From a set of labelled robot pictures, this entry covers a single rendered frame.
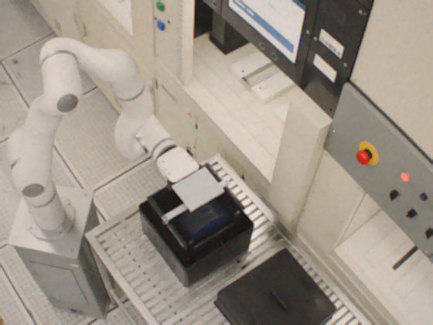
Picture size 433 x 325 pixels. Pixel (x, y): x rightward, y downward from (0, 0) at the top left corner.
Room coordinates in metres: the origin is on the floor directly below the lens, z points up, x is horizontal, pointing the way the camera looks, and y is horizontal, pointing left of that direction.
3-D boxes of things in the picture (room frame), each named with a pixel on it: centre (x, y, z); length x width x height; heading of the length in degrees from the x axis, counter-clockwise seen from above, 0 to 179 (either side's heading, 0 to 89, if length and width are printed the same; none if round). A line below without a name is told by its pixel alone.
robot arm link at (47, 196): (0.92, 0.59, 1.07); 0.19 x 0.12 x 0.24; 23
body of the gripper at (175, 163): (0.95, 0.11, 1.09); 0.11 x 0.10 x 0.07; 39
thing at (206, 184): (0.87, 0.04, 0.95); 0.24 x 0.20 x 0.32; 129
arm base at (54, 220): (0.89, 0.57, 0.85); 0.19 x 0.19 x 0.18
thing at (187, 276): (0.86, 0.04, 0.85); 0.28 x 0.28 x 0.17; 39
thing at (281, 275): (0.61, -0.24, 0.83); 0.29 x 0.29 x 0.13; 40
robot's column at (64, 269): (0.89, 0.57, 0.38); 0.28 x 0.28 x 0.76; 86
